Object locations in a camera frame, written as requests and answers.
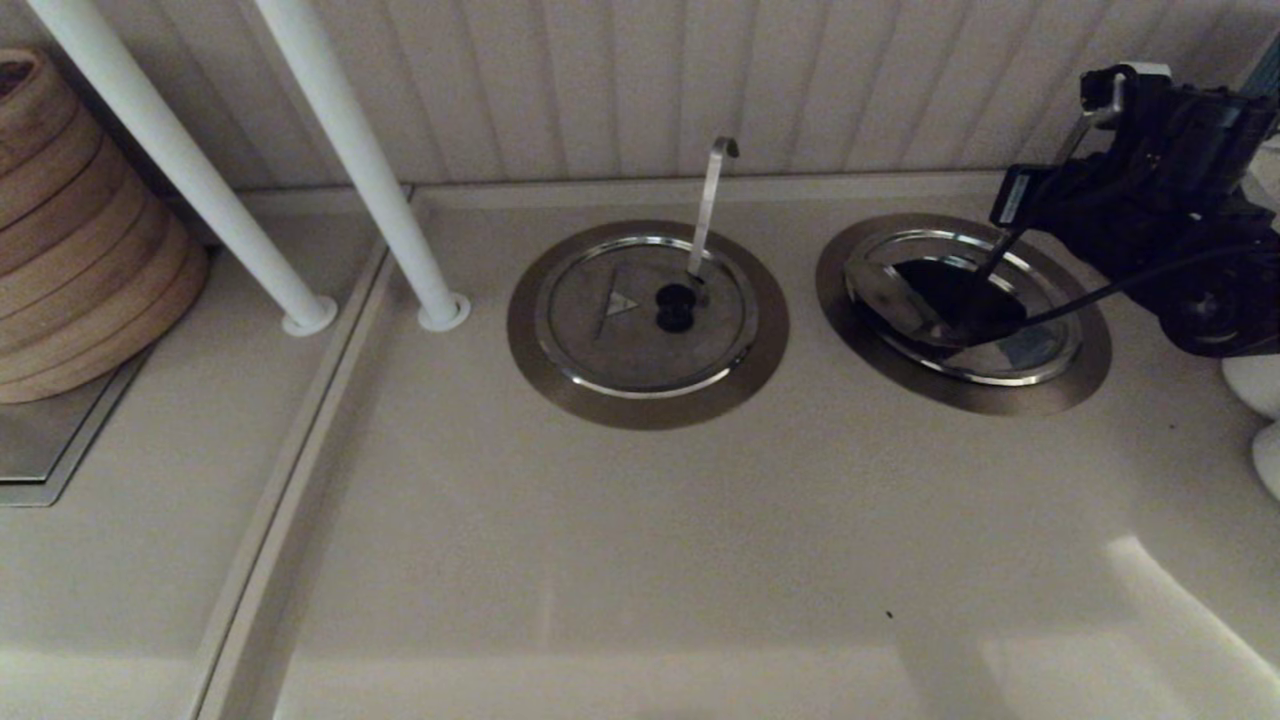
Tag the stacked bamboo steamer baskets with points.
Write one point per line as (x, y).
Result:
(80, 250)

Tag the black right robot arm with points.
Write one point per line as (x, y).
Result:
(1220, 315)

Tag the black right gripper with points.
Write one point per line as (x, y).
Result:
(1120, 220)

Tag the blue striped container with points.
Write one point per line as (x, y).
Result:
(1270, 75)

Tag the white tissue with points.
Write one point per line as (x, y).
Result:
(1270, 178)

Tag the white metal pole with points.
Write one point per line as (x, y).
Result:
(365, 160)
(200, 190)

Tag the flat steel counter plate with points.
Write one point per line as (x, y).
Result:
(40, 440)

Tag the right wrist camera unit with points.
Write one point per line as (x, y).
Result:
(1200, 140)

